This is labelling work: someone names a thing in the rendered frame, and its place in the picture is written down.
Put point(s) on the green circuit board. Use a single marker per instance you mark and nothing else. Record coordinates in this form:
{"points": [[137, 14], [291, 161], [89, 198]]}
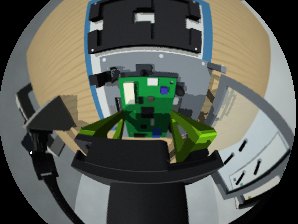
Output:
{"points": [[147, 103]]}

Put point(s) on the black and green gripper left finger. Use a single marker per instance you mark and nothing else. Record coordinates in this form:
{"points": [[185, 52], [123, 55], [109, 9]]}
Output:
{"points": [[103, 126]]}

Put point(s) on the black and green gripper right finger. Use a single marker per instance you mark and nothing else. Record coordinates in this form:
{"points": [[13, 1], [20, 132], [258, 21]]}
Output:
{"points": [[200, 136]]}

